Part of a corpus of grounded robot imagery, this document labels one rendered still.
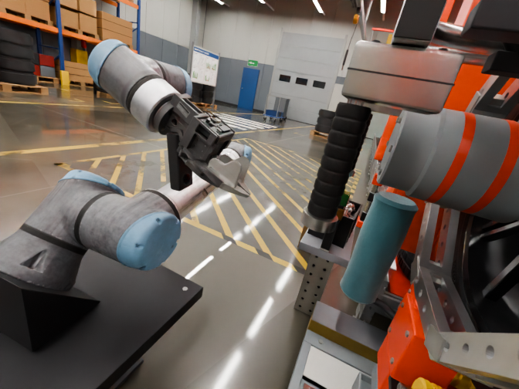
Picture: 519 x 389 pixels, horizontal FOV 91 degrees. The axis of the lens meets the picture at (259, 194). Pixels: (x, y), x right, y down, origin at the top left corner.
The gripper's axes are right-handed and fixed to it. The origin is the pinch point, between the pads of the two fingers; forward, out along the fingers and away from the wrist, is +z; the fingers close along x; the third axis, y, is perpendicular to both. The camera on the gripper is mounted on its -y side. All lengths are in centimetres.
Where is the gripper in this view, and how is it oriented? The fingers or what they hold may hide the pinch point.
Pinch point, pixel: (242, 194)
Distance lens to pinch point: 47.6
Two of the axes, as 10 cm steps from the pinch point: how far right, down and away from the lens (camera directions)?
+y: 5.6, -6.7, -4.9
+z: 7.4, 6.6, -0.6
